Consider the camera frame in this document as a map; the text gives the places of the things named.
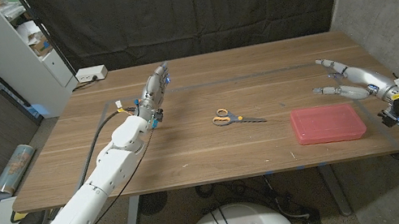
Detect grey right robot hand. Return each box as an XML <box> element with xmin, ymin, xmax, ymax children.
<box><xmin>307</xmin><ymin>45</ymin><xmax>399</xmax><ymax>117</ymax></box>

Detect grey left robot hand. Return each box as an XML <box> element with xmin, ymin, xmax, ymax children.
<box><xmin>128</xmin><ymin>61</ymin><xmax>180</xmax><ymax>131</ymax></box>

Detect pink plastic pencil case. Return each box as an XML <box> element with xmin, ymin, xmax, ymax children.
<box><xmin>288</xmin><ymin>97</ymin><xmax>370</xmax><ymax>151</ymax></box>

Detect orange and grey scissors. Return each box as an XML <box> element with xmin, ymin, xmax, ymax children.
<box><xmin>210</xmin><ymin>101</ymin><xmax>268</xmax><ymax>131</ymax></box>

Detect white power strip box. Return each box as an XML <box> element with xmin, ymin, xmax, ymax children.
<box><xmin>74</xmin><ymin>63</ymin><xmax>109</xmax><ymax>85</ymax></box>

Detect black curtain backdrop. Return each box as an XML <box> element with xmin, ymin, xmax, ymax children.
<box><xmin>22</xmin><ymin>0</ymin><xmax>363</xmax><ymax>84</ymax></box>

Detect black round floor device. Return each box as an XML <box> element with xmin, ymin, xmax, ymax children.
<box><xmin>136</xmin><ymin>190</ymin><xmax>172</xmax><ymax>217</ymax></box>

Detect grey table leg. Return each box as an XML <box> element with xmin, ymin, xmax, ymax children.
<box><xmin>117</xmin><ymin>195</ymin><xmax>145</xmax><ymax>224</ymax></box>
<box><xmin>317</xmin><ymin>162</ymin><xmax>354</xmax><ymax>221</ymax></box>

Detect cardboard box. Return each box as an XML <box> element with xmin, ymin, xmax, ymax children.
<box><xmin>28</xmin><ymin>34</ymin><xmax>54</xmax><ymax>58</ymax></box>

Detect white shelf cabinet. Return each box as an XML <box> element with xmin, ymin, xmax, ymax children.
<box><xmin>0</xmin><ymin>0</ymin><xmax>84</xmax><ymax>127</ymax></box>

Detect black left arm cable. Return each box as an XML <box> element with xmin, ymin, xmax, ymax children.
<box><xmin>75</xmin><ymin>107</ymin><xmax>145</xmax><ymax>186</ymax></box>

